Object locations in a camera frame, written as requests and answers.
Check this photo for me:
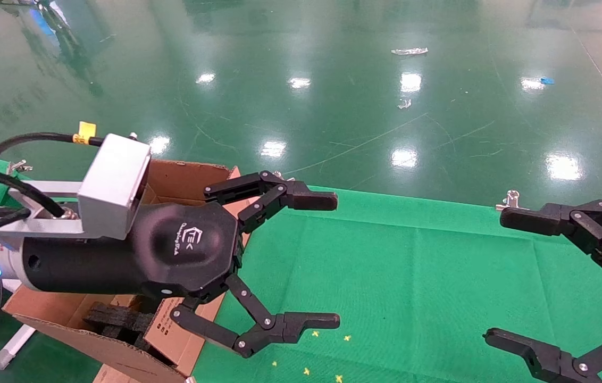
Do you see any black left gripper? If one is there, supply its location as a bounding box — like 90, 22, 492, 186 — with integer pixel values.
22, 201, 243, 304

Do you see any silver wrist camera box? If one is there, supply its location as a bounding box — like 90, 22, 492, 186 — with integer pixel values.
78, 133, 152, 240

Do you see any white tube table frame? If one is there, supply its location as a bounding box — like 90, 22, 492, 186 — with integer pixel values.
0, 279, 36, 371

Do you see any black foam insert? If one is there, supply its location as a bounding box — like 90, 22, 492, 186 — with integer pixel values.
85, 302, 154, 341

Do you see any large green table cloth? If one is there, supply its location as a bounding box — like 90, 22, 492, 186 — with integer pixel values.
192, 184, 602, 383

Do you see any black cable with yellow tag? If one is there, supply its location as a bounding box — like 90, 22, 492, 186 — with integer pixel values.
0, 132, 107, 171

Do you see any large open cardboard carton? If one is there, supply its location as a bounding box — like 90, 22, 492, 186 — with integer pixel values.
2, 160, 251, 383

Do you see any silver camera mount bracket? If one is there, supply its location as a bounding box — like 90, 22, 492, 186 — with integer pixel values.
0, 181, 86, 237

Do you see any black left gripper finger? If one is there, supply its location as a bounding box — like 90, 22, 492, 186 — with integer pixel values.
170, 274, 341, 358
204, 170, 339, 234

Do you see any thick black cable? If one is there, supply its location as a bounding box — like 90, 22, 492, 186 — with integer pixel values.
0, 169, 66, 219

